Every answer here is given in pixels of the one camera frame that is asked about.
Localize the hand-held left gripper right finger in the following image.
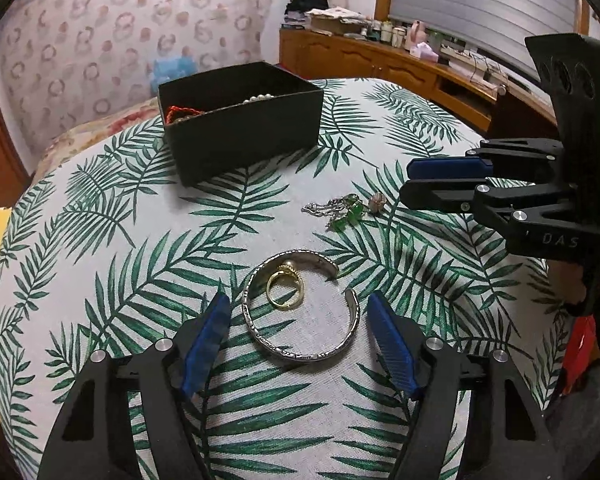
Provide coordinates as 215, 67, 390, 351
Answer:
366, 291, 563, 480

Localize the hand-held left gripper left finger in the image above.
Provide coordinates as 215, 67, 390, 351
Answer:
37, 292, 231, 480

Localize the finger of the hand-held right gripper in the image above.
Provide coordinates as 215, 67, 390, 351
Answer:
399, 179, 581, 241
408, 137, 567, 183

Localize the silver cuff bangle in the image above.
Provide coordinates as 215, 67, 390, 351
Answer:
243, 248, 362, 362

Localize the green stone silver chain jewelry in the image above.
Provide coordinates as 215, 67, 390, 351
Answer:
301, 192, 366, 233

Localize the gold ring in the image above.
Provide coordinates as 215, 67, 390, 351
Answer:
265, 260, 306, 311

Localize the black cardboard jewelry box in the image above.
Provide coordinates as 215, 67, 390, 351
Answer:
158, 61, 324, 187

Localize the red cord bracelet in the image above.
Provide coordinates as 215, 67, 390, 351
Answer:
164, 104, 203, 123

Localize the leaf print tablecloth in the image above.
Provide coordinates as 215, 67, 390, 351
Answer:
0, 76, 571, 480

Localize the pink tissue box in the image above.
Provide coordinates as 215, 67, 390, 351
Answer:
410, 42, 441, 61

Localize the wooden sideboard cabinet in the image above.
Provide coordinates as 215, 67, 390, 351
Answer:
278, 27, 561, 141

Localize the pink bunny figure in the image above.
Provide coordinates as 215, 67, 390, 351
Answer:
406, 20, 428, 51

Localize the flat box with papers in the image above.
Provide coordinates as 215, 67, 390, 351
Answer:
307, 7, 368, 36

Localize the pile of dark clothes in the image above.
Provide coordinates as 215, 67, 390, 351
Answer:
281, 0, 326, 30

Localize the floral bed blanket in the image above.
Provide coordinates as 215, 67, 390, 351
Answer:
30, 97, 166, 186

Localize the blue plastic bag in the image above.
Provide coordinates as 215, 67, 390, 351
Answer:
150, 52, 201, 86

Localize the ring pattern curtain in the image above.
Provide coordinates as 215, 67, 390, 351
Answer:
0, 0, 276, 151

